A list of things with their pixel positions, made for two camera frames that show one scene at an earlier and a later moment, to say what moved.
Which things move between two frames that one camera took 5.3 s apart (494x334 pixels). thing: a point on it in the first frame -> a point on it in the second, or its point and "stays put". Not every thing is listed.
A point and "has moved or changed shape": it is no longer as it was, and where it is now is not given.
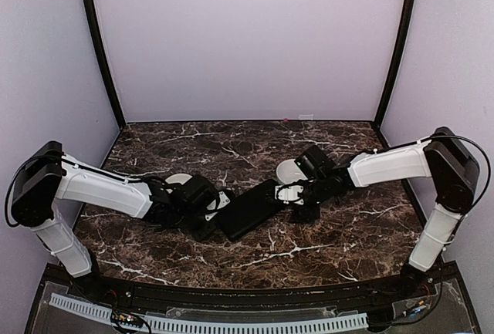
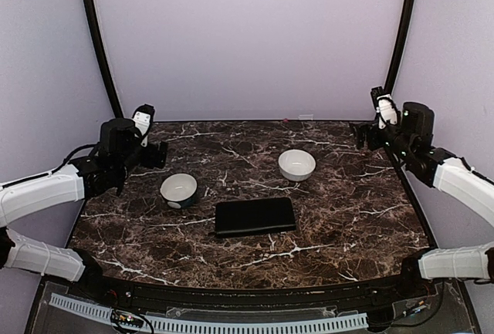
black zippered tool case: [249, 209] has moved or changed shape
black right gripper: [304, 214] -> [361, 135]
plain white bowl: [288, 170] has moved or changed shape
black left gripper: [200, 234] -> [150, 161]
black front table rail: [338, 295] stays put
